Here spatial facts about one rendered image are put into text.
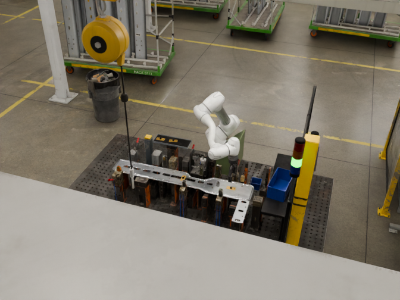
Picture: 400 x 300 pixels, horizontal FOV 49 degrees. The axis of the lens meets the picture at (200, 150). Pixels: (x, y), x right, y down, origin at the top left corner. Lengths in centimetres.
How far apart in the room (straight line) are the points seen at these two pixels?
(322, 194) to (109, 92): 353
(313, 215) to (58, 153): 368
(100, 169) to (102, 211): 466
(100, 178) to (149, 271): 457
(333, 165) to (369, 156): 60
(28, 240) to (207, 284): 9
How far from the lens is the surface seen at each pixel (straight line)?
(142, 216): 22
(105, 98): 677
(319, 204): 454
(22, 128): 720
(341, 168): 628
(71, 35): 842
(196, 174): 431
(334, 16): 1045
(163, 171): 429
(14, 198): 25
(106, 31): 153
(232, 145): 375
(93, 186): 468
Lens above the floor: 365
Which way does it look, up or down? 36 degrees down
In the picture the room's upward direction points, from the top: 1 degrees clockwise
